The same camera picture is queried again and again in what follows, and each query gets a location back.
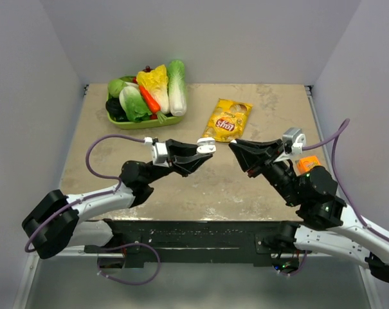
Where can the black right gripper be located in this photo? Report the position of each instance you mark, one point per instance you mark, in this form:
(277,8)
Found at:
(253,162)

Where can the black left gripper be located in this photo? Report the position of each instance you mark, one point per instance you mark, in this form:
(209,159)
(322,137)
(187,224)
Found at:
(183,158)

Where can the white earbud charging case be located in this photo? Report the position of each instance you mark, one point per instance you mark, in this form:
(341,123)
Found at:
(206,146)

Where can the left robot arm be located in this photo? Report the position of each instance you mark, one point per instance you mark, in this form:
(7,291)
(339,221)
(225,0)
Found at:
(64,220)

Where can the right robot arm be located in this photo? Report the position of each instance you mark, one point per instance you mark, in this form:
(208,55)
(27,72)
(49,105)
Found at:
(329,225)

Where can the yellow chips bag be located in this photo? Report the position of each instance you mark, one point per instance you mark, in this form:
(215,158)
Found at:
(228,120)

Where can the green vegetable basket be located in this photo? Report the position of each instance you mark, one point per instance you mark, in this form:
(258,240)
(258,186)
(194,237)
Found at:
(144,124)

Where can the orange toy carrot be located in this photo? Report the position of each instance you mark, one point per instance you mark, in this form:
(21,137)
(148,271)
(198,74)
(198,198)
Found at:
(152,105)

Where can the orange juice carton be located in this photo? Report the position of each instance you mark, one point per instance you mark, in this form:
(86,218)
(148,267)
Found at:
(307,163)

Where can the green leafy bok choy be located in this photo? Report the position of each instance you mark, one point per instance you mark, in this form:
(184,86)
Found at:
(133,104)

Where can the yellow white cabbage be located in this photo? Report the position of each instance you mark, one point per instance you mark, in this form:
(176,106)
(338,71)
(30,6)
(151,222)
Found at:
(156,83)

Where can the black toy vegetable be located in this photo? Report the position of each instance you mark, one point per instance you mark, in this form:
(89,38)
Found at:
(115,110)

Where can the green white napa cabbage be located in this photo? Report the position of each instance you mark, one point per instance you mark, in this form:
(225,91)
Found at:
(177,88)

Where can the round green cabbage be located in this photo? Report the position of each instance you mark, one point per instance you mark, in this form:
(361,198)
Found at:
(115,86)

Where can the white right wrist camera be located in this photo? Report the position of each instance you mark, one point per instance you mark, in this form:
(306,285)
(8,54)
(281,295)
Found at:
(293,142)

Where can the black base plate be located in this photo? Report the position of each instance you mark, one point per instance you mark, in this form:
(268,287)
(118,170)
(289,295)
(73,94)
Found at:
(260,243)

